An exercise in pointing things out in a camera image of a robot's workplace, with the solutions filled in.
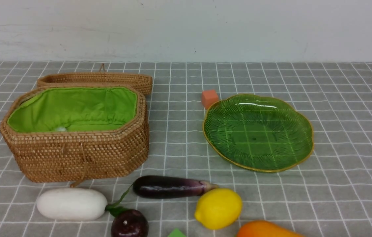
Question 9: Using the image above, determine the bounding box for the dark purple plum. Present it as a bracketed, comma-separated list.
[110, 209, 149, 237]

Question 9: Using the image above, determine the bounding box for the green foam block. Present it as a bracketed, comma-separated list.
[167, 228, 186, 237]

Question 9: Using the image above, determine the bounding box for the grey checked tablecloth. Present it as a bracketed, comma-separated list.
[0, 61, 372, 237]

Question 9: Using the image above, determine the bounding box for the woven wicker basket lid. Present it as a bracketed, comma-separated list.
[36, 63, 153, 95]

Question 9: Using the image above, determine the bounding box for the orange foam cube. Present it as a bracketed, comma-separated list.
[201, 90, 219, 110]

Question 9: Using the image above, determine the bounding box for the yellow lemon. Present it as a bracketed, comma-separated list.
[194, 188, 243, 230]

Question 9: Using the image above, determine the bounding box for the woven wicker basket green lining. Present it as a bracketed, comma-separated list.
[0, 86, 150, 183]

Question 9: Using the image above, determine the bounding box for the green glass leaf plate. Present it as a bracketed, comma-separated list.
[202, 93, 314, 173]

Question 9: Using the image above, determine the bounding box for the orange yellow mango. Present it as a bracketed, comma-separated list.
[236, 220, 303, 237]

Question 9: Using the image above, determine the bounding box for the white radish with green leaves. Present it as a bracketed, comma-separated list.
[36, 188, 130, 222]

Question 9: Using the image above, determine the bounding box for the purple eggplant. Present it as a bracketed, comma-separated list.
[132, 175, 219, 199]

